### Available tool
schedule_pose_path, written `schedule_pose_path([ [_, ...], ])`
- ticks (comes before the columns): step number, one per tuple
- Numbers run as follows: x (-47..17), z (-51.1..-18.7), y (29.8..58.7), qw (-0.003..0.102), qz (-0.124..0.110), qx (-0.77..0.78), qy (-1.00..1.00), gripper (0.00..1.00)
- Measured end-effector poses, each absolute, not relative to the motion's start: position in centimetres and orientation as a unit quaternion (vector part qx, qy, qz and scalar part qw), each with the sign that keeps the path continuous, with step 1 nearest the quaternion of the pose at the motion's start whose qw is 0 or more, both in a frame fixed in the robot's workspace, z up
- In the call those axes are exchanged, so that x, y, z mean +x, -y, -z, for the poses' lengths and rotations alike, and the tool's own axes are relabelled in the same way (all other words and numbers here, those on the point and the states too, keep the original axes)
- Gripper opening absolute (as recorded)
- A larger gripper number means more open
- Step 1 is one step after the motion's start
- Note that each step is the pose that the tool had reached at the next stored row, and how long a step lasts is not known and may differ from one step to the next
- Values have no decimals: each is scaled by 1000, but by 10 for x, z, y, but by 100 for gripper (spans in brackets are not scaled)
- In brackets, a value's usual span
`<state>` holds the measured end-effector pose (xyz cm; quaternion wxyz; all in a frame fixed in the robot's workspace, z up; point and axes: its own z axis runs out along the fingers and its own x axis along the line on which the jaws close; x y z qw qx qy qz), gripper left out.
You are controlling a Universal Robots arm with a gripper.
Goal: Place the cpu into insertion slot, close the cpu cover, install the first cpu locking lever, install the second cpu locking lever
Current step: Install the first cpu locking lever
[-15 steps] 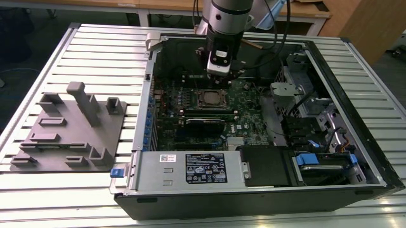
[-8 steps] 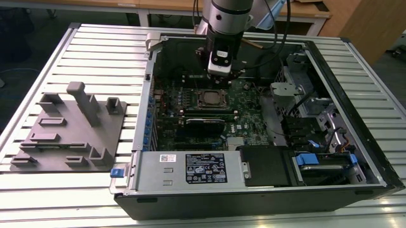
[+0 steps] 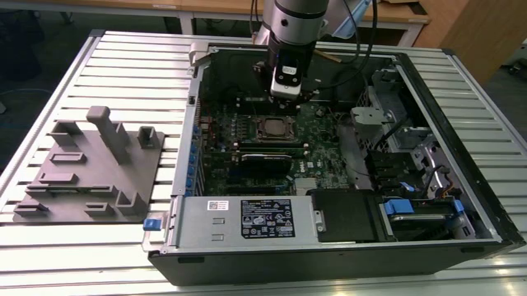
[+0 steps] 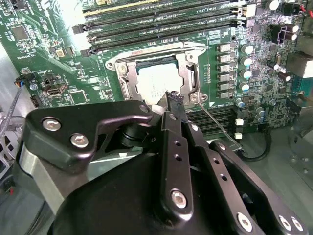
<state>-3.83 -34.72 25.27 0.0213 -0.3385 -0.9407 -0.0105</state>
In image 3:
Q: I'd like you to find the silver CPU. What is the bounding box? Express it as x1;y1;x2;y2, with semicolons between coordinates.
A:
264;119;291;134

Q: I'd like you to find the metal socket cover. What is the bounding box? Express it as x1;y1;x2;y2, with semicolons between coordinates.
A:
258;117;298;142

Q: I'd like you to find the CPU socket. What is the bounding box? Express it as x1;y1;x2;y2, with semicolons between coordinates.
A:
255;116;300;144

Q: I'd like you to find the metal drive cage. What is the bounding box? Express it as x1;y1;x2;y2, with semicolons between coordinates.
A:
354;68;438;155

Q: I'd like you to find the green motherboard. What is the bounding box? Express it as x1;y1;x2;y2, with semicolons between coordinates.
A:
198;101;359;197

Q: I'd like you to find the black graphics card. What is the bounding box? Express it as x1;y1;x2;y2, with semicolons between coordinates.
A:
230;152;296;186

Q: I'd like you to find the silver chipset heatsink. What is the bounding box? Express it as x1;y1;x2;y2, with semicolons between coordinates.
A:
294;177;319;191

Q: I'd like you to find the wooden cabinet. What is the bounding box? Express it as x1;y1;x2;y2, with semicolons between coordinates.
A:
415;0;527;86

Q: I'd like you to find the black plastic block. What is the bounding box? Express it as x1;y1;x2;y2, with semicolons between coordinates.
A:
364;150;423;194

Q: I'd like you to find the black plastic shroud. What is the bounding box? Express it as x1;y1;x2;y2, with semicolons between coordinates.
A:
307;188;391;244

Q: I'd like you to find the hard disk in blue carrier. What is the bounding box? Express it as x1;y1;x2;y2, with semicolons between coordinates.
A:
379;197;466;242

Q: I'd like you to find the grey power supply unit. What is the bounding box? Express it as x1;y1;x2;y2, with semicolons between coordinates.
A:
175;195;320;247

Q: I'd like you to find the grey parts rack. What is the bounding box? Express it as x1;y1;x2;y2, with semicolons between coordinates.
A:
12;105;167;223

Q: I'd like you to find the black PC case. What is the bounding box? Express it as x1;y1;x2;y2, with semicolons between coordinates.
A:
142;41;527;286

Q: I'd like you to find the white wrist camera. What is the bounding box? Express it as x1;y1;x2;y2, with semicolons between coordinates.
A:
270;56;304;100

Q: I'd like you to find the thick black cable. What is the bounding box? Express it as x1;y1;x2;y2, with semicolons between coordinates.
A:
332;66;368;105

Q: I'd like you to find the grey case handle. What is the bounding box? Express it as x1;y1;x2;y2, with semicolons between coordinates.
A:
188;42;212;68

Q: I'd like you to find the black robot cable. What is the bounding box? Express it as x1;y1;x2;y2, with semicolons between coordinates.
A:
338;0;379;65

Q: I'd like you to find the wooden desk white frame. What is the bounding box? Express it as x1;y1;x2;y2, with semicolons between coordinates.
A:
24;0;195;35
180;0;433;47

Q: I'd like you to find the silver metal bracket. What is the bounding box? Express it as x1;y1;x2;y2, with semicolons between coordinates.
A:
350;106;391;134

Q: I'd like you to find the thin black cable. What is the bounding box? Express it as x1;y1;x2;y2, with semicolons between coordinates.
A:
376;118;407;152

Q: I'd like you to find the coloured power wire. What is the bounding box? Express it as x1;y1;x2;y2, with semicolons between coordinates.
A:
427;165;459;199

